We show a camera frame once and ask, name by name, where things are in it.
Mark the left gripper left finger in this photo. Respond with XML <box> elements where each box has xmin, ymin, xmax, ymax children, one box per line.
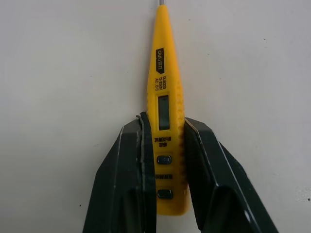
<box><xmin>82</xmin><ymin>111</ymin><xmax>158</xmax><ymax>233</ymax></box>

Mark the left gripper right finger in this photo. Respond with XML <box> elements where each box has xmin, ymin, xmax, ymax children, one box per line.
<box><xmin>182</xmin><ymin>116</ymin><xmax>279</xmax><ymax>233</ymax></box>

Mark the yellow voltage tester pen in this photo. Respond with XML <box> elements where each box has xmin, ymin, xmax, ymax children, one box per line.
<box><xmin>145</xmin><ymin>0</ymin><xmax>190</xmax><ymax>216</ymax></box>

